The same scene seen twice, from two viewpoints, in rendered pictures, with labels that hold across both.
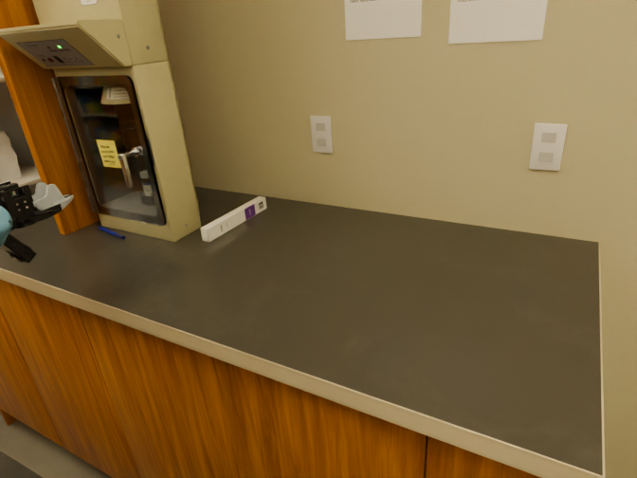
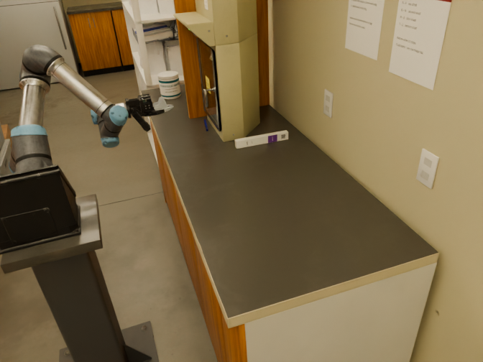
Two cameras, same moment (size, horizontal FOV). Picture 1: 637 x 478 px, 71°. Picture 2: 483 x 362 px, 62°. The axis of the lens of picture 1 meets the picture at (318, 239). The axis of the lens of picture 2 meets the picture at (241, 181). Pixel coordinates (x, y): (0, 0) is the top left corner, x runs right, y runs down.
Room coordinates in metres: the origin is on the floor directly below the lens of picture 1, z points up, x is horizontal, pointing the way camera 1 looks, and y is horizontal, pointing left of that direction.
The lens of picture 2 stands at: (-0.14, -0.86, 1.83)
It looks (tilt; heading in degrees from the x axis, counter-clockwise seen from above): 32 degrees down; 42
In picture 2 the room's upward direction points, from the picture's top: 4 degrees counter-clockwise
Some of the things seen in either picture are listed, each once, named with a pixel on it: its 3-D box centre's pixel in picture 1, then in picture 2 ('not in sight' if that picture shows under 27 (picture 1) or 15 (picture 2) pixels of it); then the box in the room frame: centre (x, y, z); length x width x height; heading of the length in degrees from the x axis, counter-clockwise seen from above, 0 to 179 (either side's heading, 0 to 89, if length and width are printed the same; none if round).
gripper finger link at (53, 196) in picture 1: (54, 196); (163, 105); (0.94, 0.57, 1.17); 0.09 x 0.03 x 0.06; 148
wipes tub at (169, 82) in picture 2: not in sight; (169, 85); (1.45, 1.16, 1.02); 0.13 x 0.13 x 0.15
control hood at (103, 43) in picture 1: (63, 47); (192, 29); (1.17, 0.57, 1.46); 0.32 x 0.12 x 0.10; 59
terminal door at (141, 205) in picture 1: (111, 153); (208, 84); (1.22, 0.55, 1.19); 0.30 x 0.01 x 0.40; 59
